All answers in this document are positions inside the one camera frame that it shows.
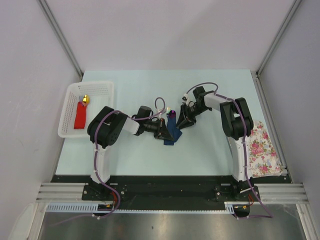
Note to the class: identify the dark blue paper napkin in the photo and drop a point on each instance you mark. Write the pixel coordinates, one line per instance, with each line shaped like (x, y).
(173, 130)

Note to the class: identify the gold metal spoon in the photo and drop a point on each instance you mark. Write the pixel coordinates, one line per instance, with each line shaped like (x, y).
(85, 99)

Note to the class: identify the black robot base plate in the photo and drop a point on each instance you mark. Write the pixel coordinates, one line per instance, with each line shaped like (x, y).
(168, 193)

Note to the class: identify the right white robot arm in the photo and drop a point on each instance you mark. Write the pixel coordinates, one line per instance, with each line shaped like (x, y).
(236, 120)

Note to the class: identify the floral plastic tray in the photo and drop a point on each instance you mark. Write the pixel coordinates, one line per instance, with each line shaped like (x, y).
(263, 158)

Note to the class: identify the white plastic basket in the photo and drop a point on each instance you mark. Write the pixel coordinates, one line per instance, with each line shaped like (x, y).
(101, 94)

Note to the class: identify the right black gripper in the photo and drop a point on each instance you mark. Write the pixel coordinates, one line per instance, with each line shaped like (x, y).
(185, 119)

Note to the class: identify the iridescent metal fork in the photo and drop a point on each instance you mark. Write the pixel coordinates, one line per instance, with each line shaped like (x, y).
(169, 110)

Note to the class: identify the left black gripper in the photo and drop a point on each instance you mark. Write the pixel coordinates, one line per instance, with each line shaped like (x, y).
(161, 131)

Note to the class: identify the purple metal spoon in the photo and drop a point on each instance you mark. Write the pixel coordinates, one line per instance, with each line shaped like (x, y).
(172, 114)

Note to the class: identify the red rolled napkin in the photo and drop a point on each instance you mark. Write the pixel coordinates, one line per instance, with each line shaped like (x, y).
(80, 117)

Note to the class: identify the white slotted cable duct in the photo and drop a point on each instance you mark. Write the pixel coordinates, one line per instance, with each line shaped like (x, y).
(72, 207)

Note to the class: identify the aluminium frame rail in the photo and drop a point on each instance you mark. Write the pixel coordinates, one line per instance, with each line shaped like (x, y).
(278, 193)

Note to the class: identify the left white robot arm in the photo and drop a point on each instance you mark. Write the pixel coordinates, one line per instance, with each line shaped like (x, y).
(104, 130)

